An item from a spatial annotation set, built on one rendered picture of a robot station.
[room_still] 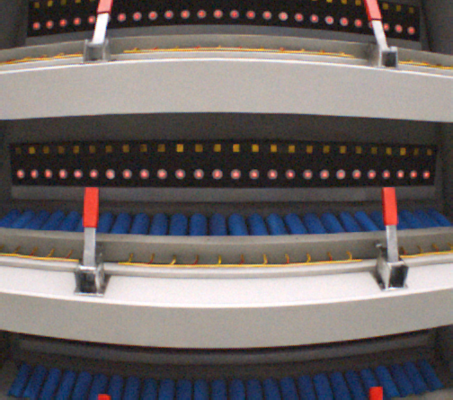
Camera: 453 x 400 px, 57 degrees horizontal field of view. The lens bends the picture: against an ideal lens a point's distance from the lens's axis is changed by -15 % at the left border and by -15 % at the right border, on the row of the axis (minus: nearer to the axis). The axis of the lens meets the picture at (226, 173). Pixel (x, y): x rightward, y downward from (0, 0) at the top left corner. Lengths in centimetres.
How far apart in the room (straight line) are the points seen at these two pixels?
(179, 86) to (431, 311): 31
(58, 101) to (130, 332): 21
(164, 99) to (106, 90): 5
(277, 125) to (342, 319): 28
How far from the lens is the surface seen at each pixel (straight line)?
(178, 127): 58
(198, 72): 39
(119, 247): 45
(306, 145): 54
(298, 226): 49
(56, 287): 42
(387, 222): 43
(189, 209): 52
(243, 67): 40
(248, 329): 39
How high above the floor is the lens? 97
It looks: 5 degrees up
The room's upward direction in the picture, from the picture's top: straight up
